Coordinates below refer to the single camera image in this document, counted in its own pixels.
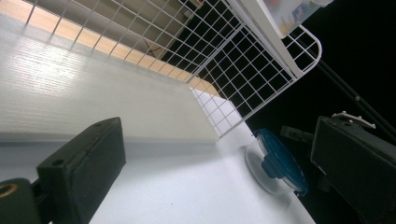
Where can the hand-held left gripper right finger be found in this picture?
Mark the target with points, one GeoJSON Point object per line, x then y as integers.
{"type": "Point", "coordinates": [358, 168]}

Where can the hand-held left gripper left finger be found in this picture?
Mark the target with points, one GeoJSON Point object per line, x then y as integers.
{"type": "Point", "coordinates": [84, 168]}

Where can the round container with teal lid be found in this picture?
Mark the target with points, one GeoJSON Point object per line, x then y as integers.
{"type": "Point", "coordinates": [280, 161]}

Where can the clear rectangular container blue-rimmed lid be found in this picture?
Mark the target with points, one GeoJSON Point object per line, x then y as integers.
{"type": "Point", "coordinates": [289, 15]}

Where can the black metal stand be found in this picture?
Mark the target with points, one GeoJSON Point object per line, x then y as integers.
{"type": "Point", "coordinates": [358, 98]}

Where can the blue and red snack packet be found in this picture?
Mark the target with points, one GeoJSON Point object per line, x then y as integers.
{"type": "Point", "coordinates": [299, 11]}

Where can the wooden table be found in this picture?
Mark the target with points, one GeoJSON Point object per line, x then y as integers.
{"type": "Point", "coordinates": [118, 51]}

